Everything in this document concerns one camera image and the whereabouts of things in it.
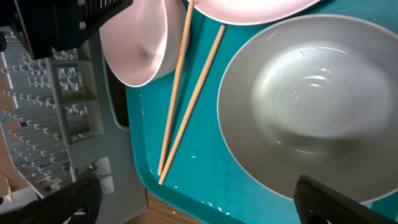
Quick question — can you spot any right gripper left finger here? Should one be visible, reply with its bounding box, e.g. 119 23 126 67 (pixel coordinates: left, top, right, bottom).
1 174 103 224

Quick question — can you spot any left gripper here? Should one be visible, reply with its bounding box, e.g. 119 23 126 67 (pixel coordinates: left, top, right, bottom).
1 0 133 59

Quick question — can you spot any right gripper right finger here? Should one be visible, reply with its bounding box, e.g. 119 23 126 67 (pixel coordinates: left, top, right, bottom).
294 175 397 224

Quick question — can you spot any white shallow bowl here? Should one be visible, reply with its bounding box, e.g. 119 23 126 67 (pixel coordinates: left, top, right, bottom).
99 0 187 87

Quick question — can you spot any grey bowl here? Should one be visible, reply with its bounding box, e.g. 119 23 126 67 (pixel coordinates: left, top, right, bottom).
217 14 397 203

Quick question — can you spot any grey plastic dish rack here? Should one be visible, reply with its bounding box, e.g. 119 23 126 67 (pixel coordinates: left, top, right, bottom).
1 29 147 223

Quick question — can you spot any left wooden chopstick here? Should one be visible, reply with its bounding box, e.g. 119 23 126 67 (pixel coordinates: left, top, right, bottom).
157 0 195 175

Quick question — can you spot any wooden chopstick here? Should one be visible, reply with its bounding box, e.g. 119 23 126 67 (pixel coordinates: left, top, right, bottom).
159 24 226 185
157 0 195 175

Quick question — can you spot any right wooden chopstick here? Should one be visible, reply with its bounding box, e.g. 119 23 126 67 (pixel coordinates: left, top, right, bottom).
159 24 226 185

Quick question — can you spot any large white plate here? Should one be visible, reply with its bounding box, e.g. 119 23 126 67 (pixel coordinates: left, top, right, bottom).
194 0 320 26

